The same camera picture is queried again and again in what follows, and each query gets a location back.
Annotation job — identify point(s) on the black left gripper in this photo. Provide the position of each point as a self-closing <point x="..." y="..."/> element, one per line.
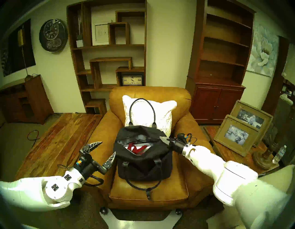
<point x="88" y="167"/>

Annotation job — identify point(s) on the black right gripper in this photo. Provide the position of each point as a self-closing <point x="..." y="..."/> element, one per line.
<point x="177" y="144"/>

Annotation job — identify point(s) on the black zipper handbag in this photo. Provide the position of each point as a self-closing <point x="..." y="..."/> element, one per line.
<point x="143" y="170"/>

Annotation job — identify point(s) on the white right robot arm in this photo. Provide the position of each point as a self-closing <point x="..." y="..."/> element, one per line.
<point x="230" y="175"/>

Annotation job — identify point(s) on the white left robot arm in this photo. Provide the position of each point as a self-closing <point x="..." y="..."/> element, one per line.
<point x="27" y="191"/>

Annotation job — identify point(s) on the red and white bag contents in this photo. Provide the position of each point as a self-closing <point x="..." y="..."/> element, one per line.
<point x="138" y="149"/>

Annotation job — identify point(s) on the white patterned cushion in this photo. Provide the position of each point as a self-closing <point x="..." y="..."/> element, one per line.
<point x="166" y="115"/>

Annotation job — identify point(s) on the rustic wooden coffee table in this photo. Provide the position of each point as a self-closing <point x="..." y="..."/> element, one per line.
<point x="62" y="138"/>

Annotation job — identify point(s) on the tan leather armchair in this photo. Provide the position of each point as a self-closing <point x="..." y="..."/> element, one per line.
<point x="147" y="191"/>

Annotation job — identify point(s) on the black caster wheel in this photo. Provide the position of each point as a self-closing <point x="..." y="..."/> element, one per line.
<point x="103" y="210"/>
<point x="178" y="211"/>

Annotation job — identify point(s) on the reddish wooden hutch bookcase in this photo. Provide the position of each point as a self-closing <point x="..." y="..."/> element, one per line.
<point x="214" y="103"/>

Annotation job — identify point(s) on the rectangular table clock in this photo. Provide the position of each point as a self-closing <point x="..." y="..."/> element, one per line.
<point x="132" y="80"/>

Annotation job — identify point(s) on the rustic wooden side table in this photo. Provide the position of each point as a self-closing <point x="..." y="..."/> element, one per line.
<point x="239" y="159"/>

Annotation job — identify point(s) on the dark wooden media cabinet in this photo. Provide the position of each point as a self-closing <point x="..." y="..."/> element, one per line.
<point x="36" y="99"/>

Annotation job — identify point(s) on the turned wooden table lamp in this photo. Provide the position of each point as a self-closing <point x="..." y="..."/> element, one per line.
<point x="262" y="159"/>

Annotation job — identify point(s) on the slim brass lamp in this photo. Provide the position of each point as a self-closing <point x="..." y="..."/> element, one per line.
<point x="28" y="77"/>

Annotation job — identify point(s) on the open wooden shelf unit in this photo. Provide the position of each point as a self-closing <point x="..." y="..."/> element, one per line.
<point x="108" y="46"/>

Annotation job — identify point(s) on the small potted plant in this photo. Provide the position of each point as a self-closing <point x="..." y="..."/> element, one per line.
<point x="80" y="43"/>

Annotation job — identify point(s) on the clear plastic water bottle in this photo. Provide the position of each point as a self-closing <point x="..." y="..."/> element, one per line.
<point x="278" y="155"/>

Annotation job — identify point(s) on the beige fabric sofa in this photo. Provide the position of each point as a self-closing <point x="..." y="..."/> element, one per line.
<point x="276" y="180"/>

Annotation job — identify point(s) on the grey upholstered armchair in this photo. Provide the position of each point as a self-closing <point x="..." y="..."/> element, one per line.
<point x="280" y="110"/>

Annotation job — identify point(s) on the white framed certificate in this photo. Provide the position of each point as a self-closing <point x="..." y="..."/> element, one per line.
<point x="100" y="33"/>

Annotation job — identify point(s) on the white flower painting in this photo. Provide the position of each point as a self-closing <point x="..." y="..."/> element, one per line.
<point x="262" y="50"/>

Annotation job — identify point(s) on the dark bookcase with small clocks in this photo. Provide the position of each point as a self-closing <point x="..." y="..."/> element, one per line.
<point x="288" y="88"/>

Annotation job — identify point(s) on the small wooden photo frame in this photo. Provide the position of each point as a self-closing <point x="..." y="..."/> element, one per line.
<point x="237" y="135"/>

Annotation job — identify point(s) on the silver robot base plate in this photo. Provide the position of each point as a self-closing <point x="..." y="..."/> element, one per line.
<point x="138" y="225"/>

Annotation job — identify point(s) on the large wooden photo frame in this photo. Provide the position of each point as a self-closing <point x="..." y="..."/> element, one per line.
<point x="265" y="115"/>

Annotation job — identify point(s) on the round black wall clock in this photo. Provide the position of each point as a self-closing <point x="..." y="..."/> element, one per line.
<point x="53" y="35"/>

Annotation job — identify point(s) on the dark zebra wall art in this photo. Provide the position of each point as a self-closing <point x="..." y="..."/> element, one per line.
<point x="13" y="53"/>

